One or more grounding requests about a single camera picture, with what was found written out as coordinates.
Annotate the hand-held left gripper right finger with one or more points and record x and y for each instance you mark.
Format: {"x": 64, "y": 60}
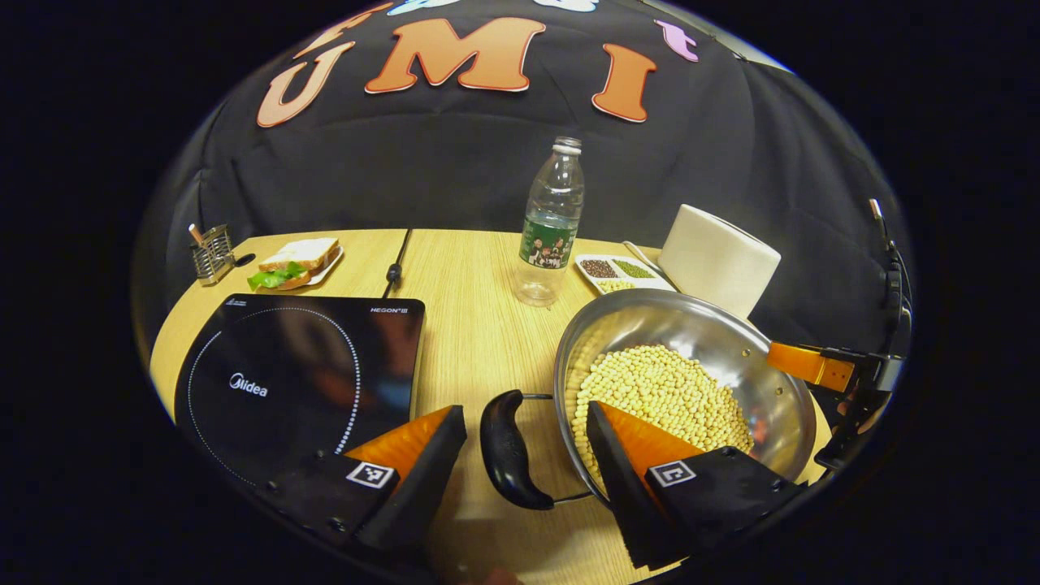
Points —
{"x": 621, "y": 487}

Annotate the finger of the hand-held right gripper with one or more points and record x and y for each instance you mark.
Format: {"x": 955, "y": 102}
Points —
{"x": 808, "y": 366}

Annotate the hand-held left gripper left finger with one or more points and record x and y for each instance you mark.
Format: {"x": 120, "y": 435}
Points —
{"x": 431, "y": 479}

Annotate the black induction cooktop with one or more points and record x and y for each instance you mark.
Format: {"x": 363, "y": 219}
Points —
{"x": 301, "y": 382}

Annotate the pile of yellow soybeans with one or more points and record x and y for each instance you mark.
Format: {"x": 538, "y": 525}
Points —
{"x": 658, "y": 390}

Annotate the white toaster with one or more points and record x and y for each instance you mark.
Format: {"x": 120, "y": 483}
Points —
{"x": 715, "y": 260}

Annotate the white divided dish of beans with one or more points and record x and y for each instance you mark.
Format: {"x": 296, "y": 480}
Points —
{"x": 617, "y": 270}

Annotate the white plate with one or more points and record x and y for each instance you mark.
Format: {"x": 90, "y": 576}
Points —
{"x": 331, "y": 264}

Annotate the sandwich with lettuce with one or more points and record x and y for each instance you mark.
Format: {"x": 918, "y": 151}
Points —
{"x": 296, "y": 258}

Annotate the clear plastic water bottle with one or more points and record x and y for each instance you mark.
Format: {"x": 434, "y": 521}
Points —
{"x": 551, "y": 236}

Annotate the black backdrop cloth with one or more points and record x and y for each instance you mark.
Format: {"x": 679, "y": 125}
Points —
{"x": 455, "y": 162}

